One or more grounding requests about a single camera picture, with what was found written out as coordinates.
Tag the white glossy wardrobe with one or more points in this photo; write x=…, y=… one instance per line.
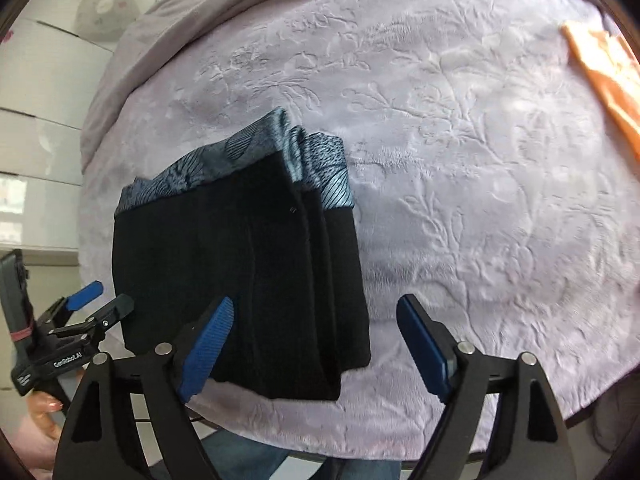
x=49, y=73

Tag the covered round fan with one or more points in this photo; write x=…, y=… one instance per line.
x=104, y=20

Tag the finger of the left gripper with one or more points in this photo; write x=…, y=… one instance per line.
x=85, y=294
x=92, y=330

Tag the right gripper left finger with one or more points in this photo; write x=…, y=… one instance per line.
x=100, y=438

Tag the black pants grey patterned trim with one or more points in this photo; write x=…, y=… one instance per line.
x=265, y=219

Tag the left hand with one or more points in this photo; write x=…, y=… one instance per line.
x=36, y=439

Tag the orange cloth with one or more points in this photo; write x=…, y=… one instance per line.
x=613, y=71

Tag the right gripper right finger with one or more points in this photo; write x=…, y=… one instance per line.
x=528, y=438

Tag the blue jeans legs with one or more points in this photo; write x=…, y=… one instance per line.
x=235, y=457

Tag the lilac embossed bed blanket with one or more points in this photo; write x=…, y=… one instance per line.
x=488, y=181

